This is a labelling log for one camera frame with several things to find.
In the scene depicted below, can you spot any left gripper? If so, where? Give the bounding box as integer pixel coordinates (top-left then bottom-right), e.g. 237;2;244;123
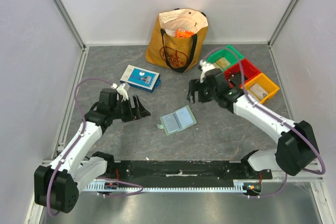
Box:
110;95;150;123

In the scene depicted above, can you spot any green card holder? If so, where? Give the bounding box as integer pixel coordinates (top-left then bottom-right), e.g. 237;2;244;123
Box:
156;105;197;135

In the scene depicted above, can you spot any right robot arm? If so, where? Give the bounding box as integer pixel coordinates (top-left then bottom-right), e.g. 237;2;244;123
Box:
187;69;319;179

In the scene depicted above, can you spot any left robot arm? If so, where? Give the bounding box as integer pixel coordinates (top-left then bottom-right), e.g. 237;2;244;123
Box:
34;87;151;213

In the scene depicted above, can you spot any gold card in green bin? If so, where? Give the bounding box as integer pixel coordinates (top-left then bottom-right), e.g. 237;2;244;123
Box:
216;57;231;69

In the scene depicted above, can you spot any black card in red bin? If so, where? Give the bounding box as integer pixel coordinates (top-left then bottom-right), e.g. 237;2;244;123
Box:
228;73;242;87

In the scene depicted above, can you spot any silver card in yellow bin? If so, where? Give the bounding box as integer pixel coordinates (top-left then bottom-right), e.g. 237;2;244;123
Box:
250;83;269;101

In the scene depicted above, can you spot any blue white product box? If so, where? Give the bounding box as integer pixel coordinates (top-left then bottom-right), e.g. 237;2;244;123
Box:
120;65;161;93

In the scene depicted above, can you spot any brown tote bag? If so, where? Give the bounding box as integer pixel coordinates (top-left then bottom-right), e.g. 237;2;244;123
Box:
145;8;208;73

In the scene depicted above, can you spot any green plastic bin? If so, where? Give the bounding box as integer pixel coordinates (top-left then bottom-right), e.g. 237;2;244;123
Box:
205;45;244;71

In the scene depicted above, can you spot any orange box in bag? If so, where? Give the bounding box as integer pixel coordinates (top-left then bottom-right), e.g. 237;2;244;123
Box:
176;28;194;38

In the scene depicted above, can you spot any red plastic bin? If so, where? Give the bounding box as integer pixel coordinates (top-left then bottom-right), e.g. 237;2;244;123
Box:
224;58;261;87

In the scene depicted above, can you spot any yellow plastic bin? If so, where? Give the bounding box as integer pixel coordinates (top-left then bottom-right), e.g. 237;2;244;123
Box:
245;73;280;104

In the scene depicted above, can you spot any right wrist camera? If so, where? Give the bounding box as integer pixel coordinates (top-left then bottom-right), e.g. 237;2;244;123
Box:
198;60;216;83

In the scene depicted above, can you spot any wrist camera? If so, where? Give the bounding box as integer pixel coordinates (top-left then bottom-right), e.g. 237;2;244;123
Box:
111;82;130;101
198;60;216;83

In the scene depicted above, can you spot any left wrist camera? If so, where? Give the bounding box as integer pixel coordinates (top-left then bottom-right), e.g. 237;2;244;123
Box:
111;82;130;101

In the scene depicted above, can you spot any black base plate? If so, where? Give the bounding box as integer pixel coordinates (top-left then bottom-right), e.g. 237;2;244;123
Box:
104;161;272;181

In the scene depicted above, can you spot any slotted cable duct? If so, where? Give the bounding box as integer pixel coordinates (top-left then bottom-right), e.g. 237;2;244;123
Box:
83;180;247;193

